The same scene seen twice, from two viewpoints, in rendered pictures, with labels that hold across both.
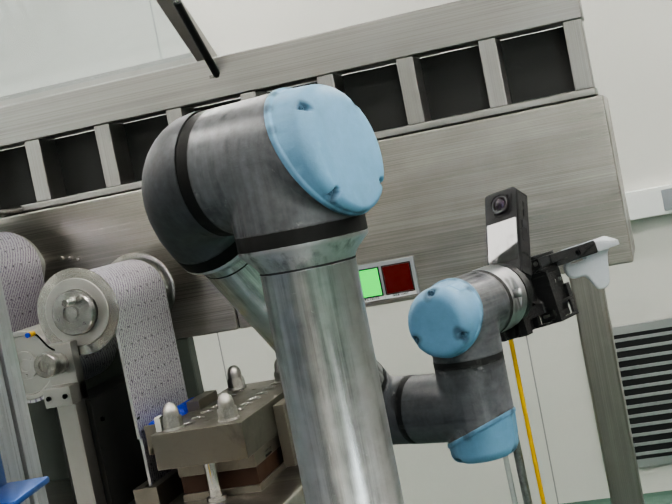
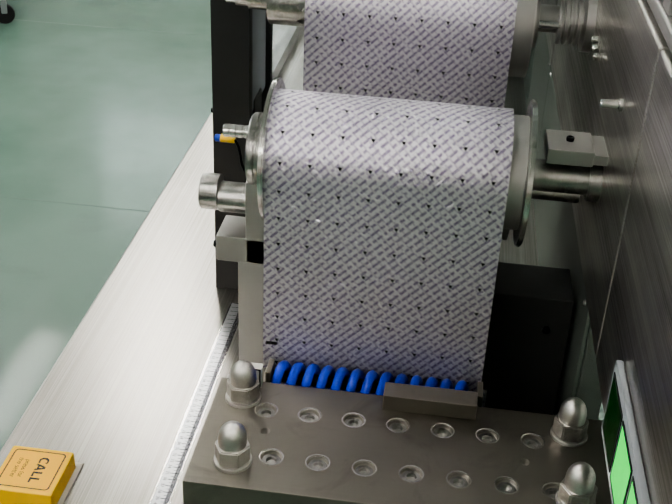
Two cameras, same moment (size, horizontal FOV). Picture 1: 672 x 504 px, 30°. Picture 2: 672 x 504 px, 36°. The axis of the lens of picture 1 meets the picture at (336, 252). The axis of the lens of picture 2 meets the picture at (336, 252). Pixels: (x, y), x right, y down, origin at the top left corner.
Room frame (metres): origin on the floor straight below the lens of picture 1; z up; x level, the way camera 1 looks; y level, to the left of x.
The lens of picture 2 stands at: (2.02, -0.51, 1.69)
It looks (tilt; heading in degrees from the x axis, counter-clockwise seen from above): 30 degrees down; 81
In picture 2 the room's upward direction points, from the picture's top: 3 degrees clockwise
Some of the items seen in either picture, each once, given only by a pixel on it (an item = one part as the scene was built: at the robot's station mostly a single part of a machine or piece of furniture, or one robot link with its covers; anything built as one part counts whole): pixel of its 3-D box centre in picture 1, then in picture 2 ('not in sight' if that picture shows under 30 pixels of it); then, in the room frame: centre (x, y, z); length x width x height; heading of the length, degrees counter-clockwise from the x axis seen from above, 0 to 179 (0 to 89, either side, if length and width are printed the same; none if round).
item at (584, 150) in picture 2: not in sight; (575, 146); (2.39, 0.37, 1.28); 0.06 x 0.05 x 0.02; 165
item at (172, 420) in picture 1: (171, 415); (243, 379); (2.07, 0.32, 1.05); 0.04 x 0.04 x 0.04
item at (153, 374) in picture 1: (154, 372); (375, 306); (2.20, 0.36, 1.11); 0.23 x 0.01 x 0.18; 165
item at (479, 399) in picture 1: (463, 406); not in sight; (1.33, -0.10, 1.12); 0.11 x 0.08 x 0.11; 56
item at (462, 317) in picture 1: (459, 316); not in sight; (1.32, -0.12, 1.21); 0.11 x 0.08 x 0.09; 146
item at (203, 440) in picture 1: (238, 418); (402, 472); (2.22, 0.23, 1.00); 0.40 x 0.16 x 0.06; 165
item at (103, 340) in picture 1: (77, 311); (273, 150); (2.10, 0.44, 1.25); 0.15 x 0.01 x 0.15; 75
